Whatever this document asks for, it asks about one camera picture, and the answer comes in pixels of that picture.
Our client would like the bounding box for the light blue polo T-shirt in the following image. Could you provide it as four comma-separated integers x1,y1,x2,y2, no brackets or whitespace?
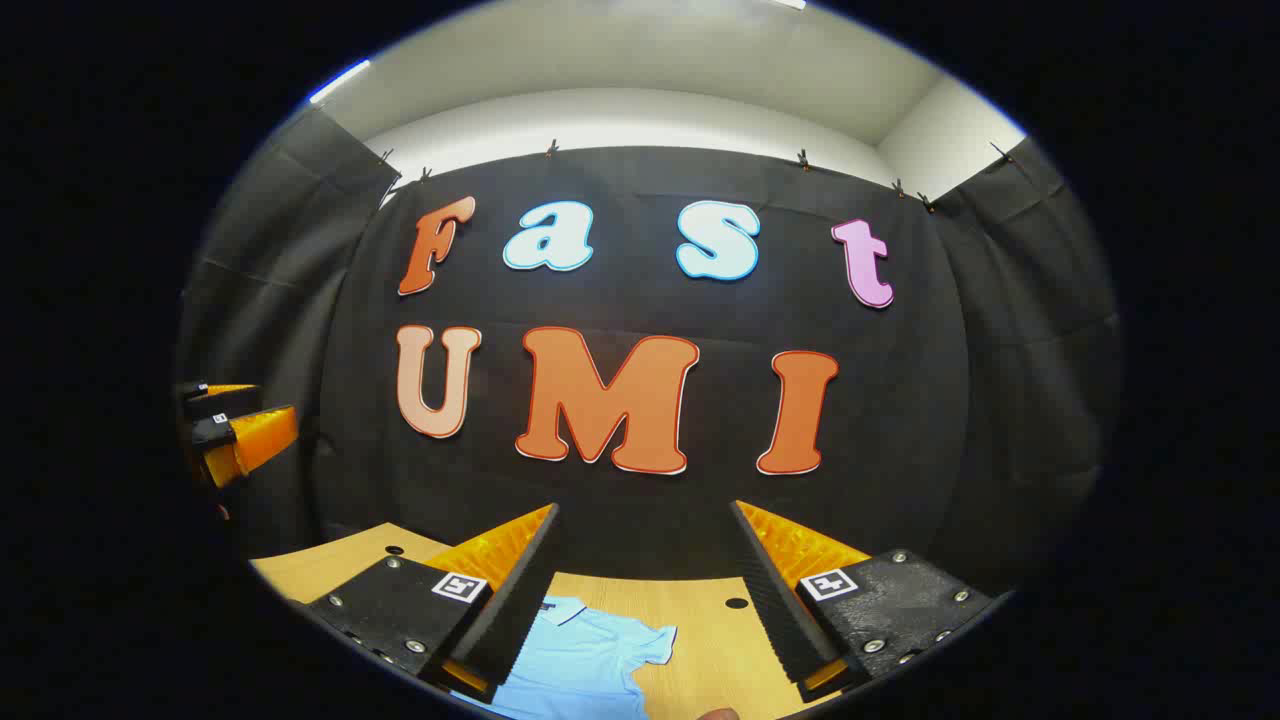
452,596,679,720

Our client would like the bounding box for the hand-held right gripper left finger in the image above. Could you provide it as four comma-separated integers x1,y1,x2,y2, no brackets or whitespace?
303,502,561,704

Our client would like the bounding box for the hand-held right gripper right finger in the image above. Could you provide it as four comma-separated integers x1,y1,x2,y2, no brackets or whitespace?
728,499,998,704

